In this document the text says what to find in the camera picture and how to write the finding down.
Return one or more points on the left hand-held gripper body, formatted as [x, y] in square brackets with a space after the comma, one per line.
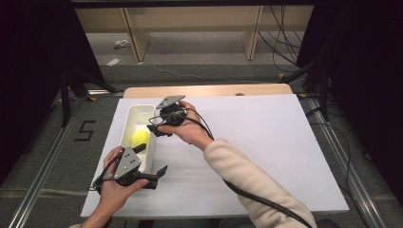
[128, 163]

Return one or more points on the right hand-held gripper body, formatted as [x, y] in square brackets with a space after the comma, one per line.
[169, 102]

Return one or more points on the yellow tennis ball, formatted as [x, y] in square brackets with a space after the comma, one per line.
[140, 137]

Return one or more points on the white plastic bin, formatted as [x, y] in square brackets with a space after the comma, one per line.
[137, 117]

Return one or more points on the person's left hand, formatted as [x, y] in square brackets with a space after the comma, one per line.
[112, 193]

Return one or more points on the person's right hand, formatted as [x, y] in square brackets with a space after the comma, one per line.
[190, 131]

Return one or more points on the wooden table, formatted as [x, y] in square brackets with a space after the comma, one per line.
[206, 90]

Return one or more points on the white paper scrap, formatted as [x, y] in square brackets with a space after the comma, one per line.
[113, 62]

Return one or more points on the wooden shelf unit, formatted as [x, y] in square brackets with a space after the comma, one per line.
[139, 34]

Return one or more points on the small white packet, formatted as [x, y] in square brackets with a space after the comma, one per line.
[122, 43]

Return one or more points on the black metal stand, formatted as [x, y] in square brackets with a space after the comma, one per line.
[323, 95]
[66, 101]

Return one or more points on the white board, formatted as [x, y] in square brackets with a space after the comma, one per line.
[269, 133]

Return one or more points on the dark curtain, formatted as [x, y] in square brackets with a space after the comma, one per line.
[28, 79]
[370, 79]

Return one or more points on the short aluminium rail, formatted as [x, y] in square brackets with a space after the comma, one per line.
[104, 93]

